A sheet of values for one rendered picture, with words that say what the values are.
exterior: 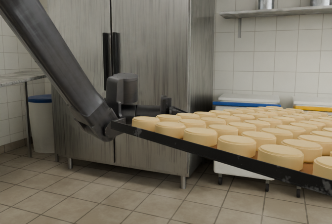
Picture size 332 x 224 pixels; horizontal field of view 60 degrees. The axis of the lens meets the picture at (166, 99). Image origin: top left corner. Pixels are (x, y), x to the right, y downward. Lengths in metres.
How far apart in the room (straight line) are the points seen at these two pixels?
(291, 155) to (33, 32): 0.40
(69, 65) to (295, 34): 2.71
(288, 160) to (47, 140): 3.51
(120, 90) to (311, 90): 2.62
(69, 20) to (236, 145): 2.57
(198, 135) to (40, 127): 3.38
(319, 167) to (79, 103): 0.41
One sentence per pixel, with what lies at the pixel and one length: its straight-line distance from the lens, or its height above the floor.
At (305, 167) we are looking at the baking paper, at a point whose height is 1.00.
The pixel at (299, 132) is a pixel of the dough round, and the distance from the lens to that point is 0.53.
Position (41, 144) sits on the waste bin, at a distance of 3.80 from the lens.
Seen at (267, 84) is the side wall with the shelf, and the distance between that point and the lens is 3.09.
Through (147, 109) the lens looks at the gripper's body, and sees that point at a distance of 0.66.
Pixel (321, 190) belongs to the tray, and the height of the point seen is 1.00.
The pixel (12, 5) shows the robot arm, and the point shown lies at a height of 1.20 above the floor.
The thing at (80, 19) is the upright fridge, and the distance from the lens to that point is 2.77.
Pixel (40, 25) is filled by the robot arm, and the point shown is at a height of 1.18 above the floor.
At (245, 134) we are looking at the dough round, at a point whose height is 1.02.
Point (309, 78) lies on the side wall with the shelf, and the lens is 3.09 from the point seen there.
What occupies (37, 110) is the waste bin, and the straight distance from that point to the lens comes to 3.69.
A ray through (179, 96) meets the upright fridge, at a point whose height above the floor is 0.83.
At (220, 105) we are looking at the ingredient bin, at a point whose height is 0.73.
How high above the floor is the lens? 1.13
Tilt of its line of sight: 8 degrees down
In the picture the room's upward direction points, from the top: straight up
